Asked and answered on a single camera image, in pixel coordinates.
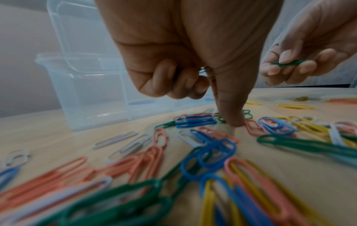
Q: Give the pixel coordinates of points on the clear plastic storage box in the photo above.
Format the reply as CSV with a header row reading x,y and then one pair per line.
x,y
92,97
75,28

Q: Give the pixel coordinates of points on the person's right hand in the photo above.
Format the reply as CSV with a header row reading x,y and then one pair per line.
x,y
320,33

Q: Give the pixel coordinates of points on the pile of coloured paper clips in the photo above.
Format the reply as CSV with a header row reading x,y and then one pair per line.
x,y
212,152

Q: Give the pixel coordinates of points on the person's left hand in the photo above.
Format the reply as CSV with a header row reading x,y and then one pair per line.
x,y
195,33

